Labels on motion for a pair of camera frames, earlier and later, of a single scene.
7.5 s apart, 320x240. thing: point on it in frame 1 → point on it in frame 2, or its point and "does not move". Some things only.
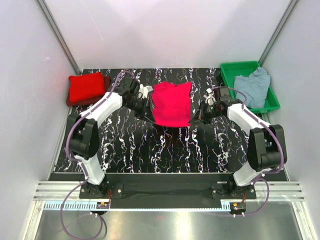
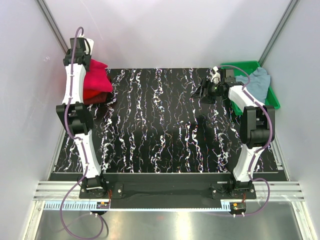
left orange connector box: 102,205 does not move
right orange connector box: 238,207 does not move
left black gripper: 146,109 → 89,57
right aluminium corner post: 290,8 does not move
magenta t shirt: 172,103 → 97,78
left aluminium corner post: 45,10 does not move
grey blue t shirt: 256,87 does not move
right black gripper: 200,116 → 208,99
